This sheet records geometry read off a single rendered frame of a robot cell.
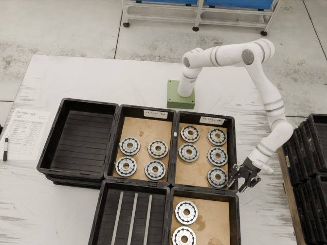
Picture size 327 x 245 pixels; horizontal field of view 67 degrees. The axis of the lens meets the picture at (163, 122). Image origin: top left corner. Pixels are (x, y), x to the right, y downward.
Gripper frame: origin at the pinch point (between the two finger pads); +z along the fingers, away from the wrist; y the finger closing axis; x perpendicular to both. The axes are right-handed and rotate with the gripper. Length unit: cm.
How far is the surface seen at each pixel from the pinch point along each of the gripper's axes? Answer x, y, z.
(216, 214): -0.5, -1.6, 16.8
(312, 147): -60, -67, -27
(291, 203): -61, -86, 17
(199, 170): -16.2, 10.5, 8.2
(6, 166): -28, 97, 61
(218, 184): -8.4, 2.1, 6.6
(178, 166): -17.9, 20.2, 11.6
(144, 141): -27.6, 39.7, 12.4
